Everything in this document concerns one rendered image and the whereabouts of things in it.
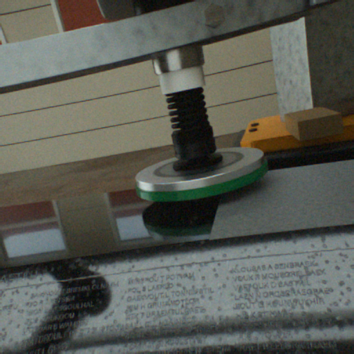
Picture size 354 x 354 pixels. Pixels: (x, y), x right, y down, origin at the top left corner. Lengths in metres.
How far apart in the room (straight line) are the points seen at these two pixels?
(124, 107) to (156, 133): 0.69
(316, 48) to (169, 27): 0.75
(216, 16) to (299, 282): 0.35
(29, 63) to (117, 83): 6.33
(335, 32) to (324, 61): 0.08
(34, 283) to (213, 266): 0.22
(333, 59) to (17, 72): 0.94
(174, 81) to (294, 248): 0.30
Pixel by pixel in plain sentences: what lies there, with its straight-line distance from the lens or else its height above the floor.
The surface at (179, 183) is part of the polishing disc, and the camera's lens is 0.56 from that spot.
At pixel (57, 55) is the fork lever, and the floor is 1.05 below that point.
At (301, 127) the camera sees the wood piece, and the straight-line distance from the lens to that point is 1.05.
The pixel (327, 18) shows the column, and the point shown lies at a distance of 1.30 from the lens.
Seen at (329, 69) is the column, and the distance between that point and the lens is 1.30.
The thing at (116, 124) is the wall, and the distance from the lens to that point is 6.98.
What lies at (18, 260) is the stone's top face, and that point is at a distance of 0.58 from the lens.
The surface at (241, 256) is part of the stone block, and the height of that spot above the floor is 0.79.
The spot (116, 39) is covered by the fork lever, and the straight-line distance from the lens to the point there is 0.58.
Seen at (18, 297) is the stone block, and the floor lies 0.78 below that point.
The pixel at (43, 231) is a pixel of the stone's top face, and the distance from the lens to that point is 0.66.
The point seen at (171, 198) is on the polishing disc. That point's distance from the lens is 0.57.
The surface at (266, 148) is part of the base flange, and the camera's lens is 1.17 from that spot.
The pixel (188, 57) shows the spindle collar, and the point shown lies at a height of 1.02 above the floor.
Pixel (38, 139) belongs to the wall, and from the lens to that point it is 7.57.
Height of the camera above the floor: 0.98
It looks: 13 degrees down
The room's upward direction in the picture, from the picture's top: 12 degrees counter-clockwise
